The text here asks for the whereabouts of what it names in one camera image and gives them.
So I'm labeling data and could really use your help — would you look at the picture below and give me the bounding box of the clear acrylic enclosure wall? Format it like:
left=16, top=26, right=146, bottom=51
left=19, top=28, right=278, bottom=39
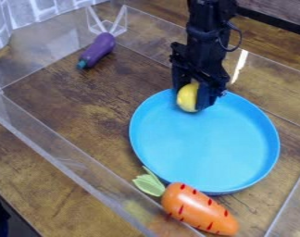
left=0, top=0, right=300, bottom=237

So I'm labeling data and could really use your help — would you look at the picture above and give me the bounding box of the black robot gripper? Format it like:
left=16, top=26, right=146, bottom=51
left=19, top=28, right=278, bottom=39
left=170, top=0, right=238, bottom=111

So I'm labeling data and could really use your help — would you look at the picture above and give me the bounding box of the purple toy eggplant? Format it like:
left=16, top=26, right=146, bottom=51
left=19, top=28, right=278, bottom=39
left=76, top=32, right=115, bottom=69

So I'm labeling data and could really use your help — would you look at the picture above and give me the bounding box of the orange toy carrot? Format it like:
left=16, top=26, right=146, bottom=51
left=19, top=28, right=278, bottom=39
left=132, top=167, right=239, bottom=236

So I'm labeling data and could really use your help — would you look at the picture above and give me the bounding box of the white patterned curtain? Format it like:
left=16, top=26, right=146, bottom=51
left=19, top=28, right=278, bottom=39
left=0, top=0, right=104, bottom=49

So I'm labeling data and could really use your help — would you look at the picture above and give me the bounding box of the yellow toy lemon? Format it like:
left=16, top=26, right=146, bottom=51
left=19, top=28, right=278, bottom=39
left=175, top=82, right=198, bottom=112

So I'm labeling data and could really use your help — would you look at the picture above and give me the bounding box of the blue round tray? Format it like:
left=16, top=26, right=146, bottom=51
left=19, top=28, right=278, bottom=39
left=128, top=90, right=279, bottom=195

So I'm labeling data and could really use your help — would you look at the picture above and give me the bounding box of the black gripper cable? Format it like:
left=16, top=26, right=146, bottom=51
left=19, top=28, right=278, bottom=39
left=217, top=20, right=243, bottom=53

